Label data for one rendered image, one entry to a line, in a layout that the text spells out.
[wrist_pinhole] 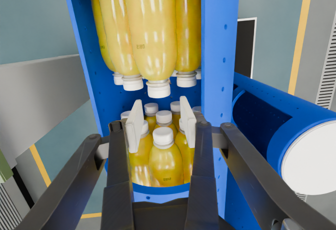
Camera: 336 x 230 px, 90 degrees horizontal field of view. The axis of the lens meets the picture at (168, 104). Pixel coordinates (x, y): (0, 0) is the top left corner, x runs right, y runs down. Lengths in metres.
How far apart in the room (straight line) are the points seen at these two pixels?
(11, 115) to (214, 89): 0.69
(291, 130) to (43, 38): 1.67
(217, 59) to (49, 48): 1.54
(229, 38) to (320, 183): 0.62
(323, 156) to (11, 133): 1.00
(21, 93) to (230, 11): 0.74
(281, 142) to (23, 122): 0.89
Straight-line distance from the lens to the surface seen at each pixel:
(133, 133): 0.16
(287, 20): 1.76
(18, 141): 0.79
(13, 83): 0.81
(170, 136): 0.31
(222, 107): 0.27
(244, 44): 1.43
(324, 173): 0.76
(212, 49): 0.23
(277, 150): 0.65
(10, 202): 2.34
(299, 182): 0.73
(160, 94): 0.27
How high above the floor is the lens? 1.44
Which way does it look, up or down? 70 degrees down
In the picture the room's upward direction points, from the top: 173 degrees clockwise
